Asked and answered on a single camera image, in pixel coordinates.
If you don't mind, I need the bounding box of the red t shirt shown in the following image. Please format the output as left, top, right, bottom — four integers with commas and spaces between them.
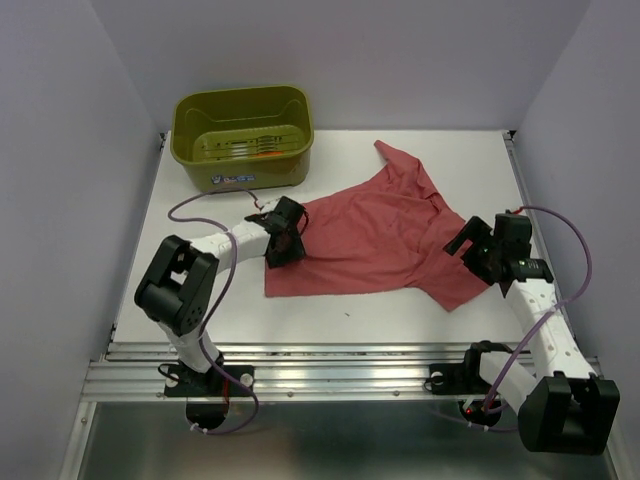
264, 141, 488, 312

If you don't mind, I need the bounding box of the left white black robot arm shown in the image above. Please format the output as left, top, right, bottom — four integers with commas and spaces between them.
134, 197, 309, 394

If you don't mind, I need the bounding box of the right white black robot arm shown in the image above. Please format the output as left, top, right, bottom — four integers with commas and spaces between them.
424, 208, 620, 455

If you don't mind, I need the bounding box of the olive green plastic bin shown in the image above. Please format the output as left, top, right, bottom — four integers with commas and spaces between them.
170, 85, 314, 191

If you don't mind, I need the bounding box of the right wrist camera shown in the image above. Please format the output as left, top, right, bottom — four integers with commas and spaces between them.
494, 213, 532, 255

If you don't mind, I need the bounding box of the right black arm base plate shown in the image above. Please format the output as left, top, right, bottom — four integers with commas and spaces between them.
423, 363, 487, 395

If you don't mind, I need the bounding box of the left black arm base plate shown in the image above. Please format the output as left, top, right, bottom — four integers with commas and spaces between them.
157, 363, 249, 398

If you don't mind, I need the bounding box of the aluminium front rail frame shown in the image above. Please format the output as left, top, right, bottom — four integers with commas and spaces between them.
61, 150, 630, 479

